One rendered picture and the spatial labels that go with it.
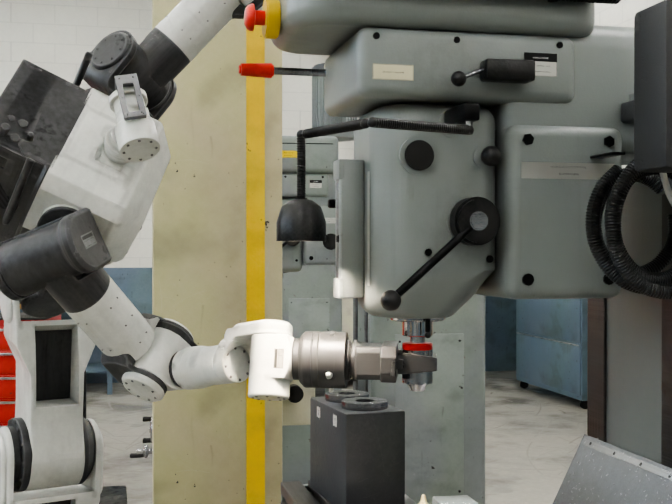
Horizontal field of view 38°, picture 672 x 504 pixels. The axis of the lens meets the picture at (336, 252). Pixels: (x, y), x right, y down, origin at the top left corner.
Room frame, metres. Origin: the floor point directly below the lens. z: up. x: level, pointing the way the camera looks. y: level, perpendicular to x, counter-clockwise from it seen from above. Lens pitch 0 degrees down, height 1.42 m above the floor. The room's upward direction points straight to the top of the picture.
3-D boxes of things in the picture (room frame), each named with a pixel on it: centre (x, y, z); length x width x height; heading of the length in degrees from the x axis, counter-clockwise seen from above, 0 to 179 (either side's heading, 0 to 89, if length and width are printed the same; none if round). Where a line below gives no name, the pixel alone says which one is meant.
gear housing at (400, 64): (1.52, -0.17, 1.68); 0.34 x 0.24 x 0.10; 103
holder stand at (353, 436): (1.93, -0.04, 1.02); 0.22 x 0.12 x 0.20; 19
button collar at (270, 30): (1.46, 0.10, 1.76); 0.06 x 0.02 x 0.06; 13
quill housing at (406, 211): (1.52, -0.13, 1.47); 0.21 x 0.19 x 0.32; 13
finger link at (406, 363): (1.48, -0.12, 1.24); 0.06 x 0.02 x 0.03; 85
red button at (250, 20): (1.46, 0.12, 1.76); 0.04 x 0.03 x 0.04; 13
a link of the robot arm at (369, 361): (1.52, -0.04, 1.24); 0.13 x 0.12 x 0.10; 175
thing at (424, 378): (1.52, -0.13, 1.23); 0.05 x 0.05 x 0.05
